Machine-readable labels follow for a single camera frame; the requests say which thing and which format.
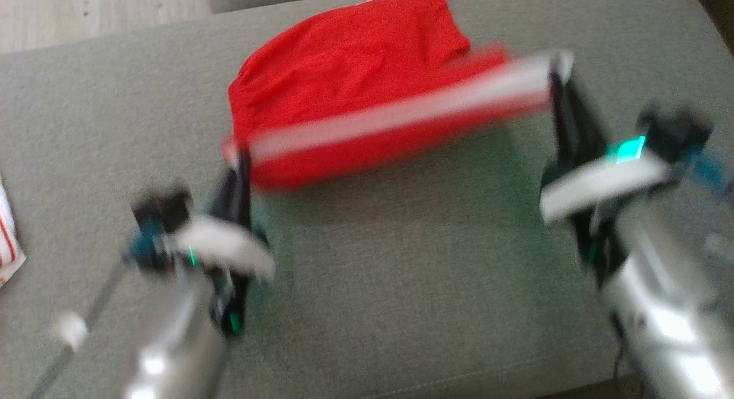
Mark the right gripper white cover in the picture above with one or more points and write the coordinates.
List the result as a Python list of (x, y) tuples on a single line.
[(602, 184)]

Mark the red basketball jersey white sleeves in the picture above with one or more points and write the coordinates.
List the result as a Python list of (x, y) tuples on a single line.
[(8, 244)]

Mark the red shorts with white stripe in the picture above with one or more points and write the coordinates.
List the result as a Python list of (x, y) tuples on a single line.
[(344, 72)]

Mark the large grey sofa seat cushion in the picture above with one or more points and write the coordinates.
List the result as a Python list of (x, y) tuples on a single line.
[(401, 273)]

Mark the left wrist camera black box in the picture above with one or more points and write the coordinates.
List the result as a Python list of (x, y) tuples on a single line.
[(160, 215)]

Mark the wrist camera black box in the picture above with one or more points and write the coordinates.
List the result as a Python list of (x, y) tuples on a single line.
[(676, 132), (160, 215)]

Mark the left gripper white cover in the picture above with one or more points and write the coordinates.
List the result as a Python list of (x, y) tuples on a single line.
[(229, 247)]

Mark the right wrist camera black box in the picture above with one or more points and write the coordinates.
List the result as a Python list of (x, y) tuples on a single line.
[(676, 132)]

